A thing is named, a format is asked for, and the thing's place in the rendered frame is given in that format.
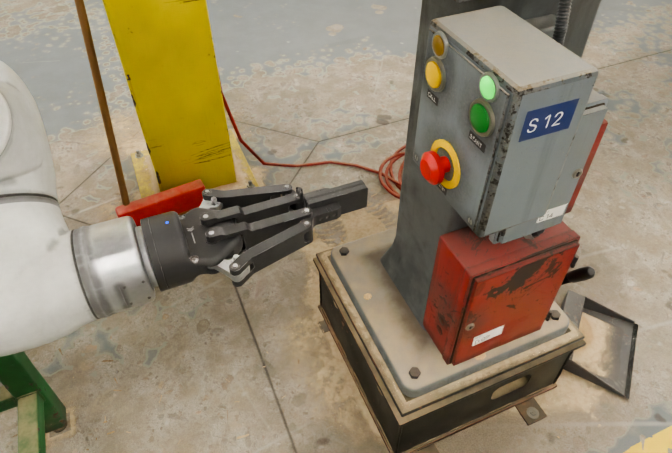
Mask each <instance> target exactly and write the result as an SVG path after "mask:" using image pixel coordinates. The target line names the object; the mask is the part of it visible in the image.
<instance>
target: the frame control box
mask: <svg viewBox="0 0 672 453"><path fill-rule="evenodd" d="M437 31H442V32H443V33H444V34H445V35H446V37H447V40H448V53H447V56H446V58H444V59H438V58H437V57H436V56H435V54H434V52H433V49H432V37H433V35H434V33H436V32H437ZM430 61H434V62H436V63H437V65H438V66H439V69H440V72H441V84H440V86H439V88H432V87H431V86H430V85H429V83H428V81H427V78H426V66H427V64H428V63H429V62H430ZM485 72H492V73H493V74H494V75H495V76H496V77H497V79H498V82H499V85H500V89H499V96H498V99H497V100H496V101H495V102H493V103H492V102H487V101H485V100H484V99H483V98H482V96H481V94H480V91H479V79H480V77H481V75H482V74H484V73H485ZM597 77H598V70H597V68H595V67H594V66H592V65H591V64H589V63H588V62H586V61H585V60H583V59H582V58H580V57H579V56H577V55H576V54H574V53H573V52H571V51H570V50H568V49H567V48H565V47H564V46H562V45H561V44H560V43H558V42H557V41H555V40H554V39H552V38H551V37H549V36H548V35H546V34H545V33H543V32H542V31H540V30H539V29H537V28H536V27H534V26H533V25H531V24H530V23H528V22H527V21H525V20H524V19H522V18H521V17H519V16H518V15H516V14H515V13H513V12H512V11H510V10H509V9H507V8H506V7H504V6H494V7H489V8H484V9H479V10H475V11H470V12H465V13H460V14H455V15H450V16H445V17H440V18H435V19H433V20H431V22H430V27H429V33H428V41H427V49H426V57H425V65H424V73H423V81H422V89H421V96H420V104H419V112H418V120H417V128H416V136H415V144H414V152H413V160H414V161H415V162H416V164H417V165H418V166H419V167H420V162H421V158H422V155H423V153H424V152H428V151H431V150H432V151H435V152H436V153H437V154H438V155H439V157H441V156H446V157H447V158H448V159H449V162H450V167H451V168H450V171H449V172H447V173H444V180H443V182H442V183H440V184H437V185H435V186H436V188H437V189H438V190H439V191H440V192H441V194H442V195H443V196H444V197H445V198H446V200H447V201H448V202H449V203H450V204H451V206H452V207H453V208H454V209H455V210H456V212H457V213H458V214H459V215H460V216H461V218H462V219H463V220H464V221H465V222H466V224H467V225H468V226H469V227H470V228H471V230H472V231H473V232H474V233H475V234H476V235H477V236H478V237H485V236H488V235H491V234H494V233H497V232H499V231H502V230H505V229H508V228H511V227H514V226H517V225H520V224H523V223H525V222H528V221H531V220H534V219H537V218H540V217H542V216H544V215H545V214H546V212H547V209H548V206H549V204H550V201H551V198H552V196H553V193H554V190H555V188H556V185H557V183H558V180H559V177H560V175H561V172H562V169H563V167H564V164H565V161H566V159H567V156H568V153H569V151H570V148H571V145H572V143H573V140H574V138H575V135H576V132H577V130H578V127H579V124H580V122H581V119H582V116H583V114H584V111H585V108H586V106H587V103H588V100H589V98H590V95H591V92H592V90H593V87H594V85H595V82H596V79H597ZM477 103H480V104H482V105H483V106H484V107H485V109H486V110H487V113H488V116H489V128H488V130H487V132H485V133H479V132H477V131H476V130H475V129H474V127H473V126H472V123H471V119H470V111H471V108H472V106H473V105H474V104H477Z"/></svg>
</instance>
